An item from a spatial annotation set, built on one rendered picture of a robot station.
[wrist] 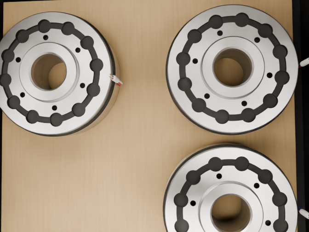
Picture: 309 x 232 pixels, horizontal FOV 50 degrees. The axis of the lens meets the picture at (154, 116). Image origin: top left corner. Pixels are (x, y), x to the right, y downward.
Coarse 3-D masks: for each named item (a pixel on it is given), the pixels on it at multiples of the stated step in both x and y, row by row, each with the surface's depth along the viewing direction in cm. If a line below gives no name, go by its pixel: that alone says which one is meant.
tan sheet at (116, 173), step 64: (64, 0) 30; (128, 0) 30; (192, 0) 29; (256, 0) 29; (64, 64) 30; (128, 64) 30; (128, 128) 29; (192, 128) 29; (64, 192) 30; (128, 192) 29
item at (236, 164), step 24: (192, 168) 26; (216, 168) 26; (240, 168) 26; (264, 168) 25; (168, 192) 26; (192, 192) 26; (264, 192) 25; (288, 192) 25; (168, 216) 26; (192, 216) 25; (264, 216) 25; (288, 216) 25
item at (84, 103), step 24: (24, 24) 27; (48, 24) 27; (72, 24) 27; (0, 48) 27; (24, 48) 27; (72, 48) 27; (96, 48) 27; (0, 72) 27; (96, 72) 27; (0, 96) 27; (24, 96) 27; (72, 96) 27; (96, 96) 26; (24, 120) 27; (48, 120) 27; (72, 120) 26
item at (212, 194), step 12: (228, 180) 25; (216, 192) 25; (228, 192) 25; (240, 192) 25; (252, 192) 25; (204, 204) 25; (252, 204) 25; (204, 216) 25; (252, 216) 25; (204, 228) 25; (216, 228) 25; (252, 228) 25
